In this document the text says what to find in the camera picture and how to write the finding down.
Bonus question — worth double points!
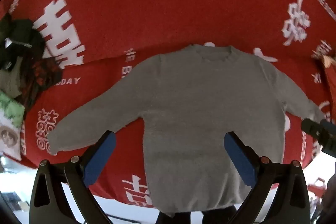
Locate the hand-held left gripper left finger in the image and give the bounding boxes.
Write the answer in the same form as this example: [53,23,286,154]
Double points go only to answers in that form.
[29,130,117,224]

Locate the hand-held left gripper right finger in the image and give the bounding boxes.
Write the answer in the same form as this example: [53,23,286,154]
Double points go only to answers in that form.
[224,131,311,224]

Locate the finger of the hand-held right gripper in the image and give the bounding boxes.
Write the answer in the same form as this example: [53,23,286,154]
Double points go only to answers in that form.
[301,118,326,144]
[321,119,336,133]

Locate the grey knit sweater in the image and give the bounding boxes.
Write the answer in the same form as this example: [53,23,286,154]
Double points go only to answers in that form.
[47,44,324,218]

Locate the red cushion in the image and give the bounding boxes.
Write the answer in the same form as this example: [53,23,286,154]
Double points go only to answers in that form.
[312,53,336,119]

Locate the red stool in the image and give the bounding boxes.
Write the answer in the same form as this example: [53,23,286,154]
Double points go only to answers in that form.
[307,178,327,197]

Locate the person's legs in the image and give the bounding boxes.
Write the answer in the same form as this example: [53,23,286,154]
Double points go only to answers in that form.
[155,204,237,224]

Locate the cartoon print pillow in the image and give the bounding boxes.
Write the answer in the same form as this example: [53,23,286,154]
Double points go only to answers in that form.
[0,90,25,161]

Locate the red plaid garment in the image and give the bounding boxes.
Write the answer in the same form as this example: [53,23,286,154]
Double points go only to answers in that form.
[20,55,63,111]

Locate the olive green garment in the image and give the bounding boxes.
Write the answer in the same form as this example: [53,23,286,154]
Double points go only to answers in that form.
[0,56,24,98]

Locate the black garment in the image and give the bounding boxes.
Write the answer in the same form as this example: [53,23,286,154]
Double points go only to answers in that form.
[0,15,45,69]

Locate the red printed blanket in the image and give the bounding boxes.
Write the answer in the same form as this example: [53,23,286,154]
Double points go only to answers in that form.
[0,0,336,210]

